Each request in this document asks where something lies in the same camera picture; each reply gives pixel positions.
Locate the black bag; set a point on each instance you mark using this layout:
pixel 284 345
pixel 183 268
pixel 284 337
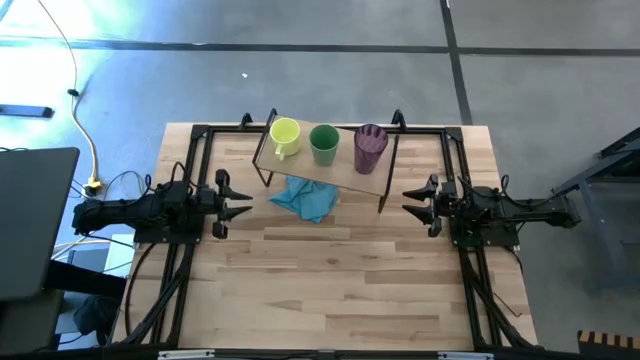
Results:
pixel 95 315

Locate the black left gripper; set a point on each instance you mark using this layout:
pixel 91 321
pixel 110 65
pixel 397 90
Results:
pixel 212 205

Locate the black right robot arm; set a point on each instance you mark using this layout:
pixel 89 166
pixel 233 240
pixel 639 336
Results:
pixel 525 212

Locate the black desk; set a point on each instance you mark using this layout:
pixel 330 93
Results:
pixel 35 220

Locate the black aluminium table frame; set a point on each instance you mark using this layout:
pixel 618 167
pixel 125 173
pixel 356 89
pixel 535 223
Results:
pixel 452 133

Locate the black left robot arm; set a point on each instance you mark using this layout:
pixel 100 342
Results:
pixel 125 212

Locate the yellow ribbed mug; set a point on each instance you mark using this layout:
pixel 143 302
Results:
pixel 285 134

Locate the purple faceted plastic cup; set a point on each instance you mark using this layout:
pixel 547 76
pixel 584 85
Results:
pixel 370 147

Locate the wooden shelf black metal frame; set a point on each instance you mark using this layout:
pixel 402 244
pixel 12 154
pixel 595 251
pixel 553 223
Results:
pixel 345 176

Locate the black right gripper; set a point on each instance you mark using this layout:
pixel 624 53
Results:
pixel 446 202

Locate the blue cloth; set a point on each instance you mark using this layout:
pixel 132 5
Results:
pixel 305 200

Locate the grey metal table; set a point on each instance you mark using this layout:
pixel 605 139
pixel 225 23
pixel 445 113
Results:
pixel 620 158

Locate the silver table bracket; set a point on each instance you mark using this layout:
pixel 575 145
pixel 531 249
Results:
pixel 465 355
pixel 185 354

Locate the orange black striped object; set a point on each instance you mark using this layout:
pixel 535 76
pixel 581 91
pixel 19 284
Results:
pixel 607 341

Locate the black floor bar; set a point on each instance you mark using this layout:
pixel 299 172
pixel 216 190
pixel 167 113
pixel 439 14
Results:
pixel 25 111

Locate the green plastic cup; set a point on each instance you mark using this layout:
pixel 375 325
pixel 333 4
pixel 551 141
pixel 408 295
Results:
pixel 324 142

